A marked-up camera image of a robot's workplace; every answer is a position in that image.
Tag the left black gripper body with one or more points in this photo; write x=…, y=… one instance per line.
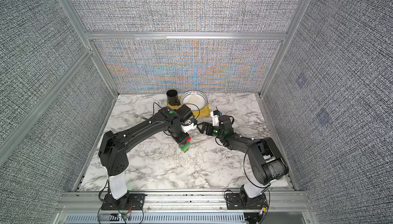
x=180, y=135

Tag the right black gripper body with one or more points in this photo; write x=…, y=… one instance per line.
x=214, y=131

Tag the dark green lego brick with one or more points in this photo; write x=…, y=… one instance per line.
x=184, y=147

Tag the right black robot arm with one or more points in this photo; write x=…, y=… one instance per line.
x=266, y=161

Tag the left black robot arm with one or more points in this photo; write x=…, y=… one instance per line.
x=115, y=146

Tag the yellow tray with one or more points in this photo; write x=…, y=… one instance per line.
x=201, y=113

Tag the white patterned bowl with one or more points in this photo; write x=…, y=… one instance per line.
x=195, y=100

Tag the black mug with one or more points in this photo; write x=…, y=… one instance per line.
x=173, y=98

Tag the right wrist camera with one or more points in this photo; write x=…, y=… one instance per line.
x=215, y=117

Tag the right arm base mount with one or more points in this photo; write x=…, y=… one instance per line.
x=240, y=201

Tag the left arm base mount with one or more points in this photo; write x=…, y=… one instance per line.
x=129, y=201

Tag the aluminium front rail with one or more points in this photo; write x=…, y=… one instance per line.
x=205, y=200

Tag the white vented cable duct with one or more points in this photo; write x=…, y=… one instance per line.
x=157, y=218

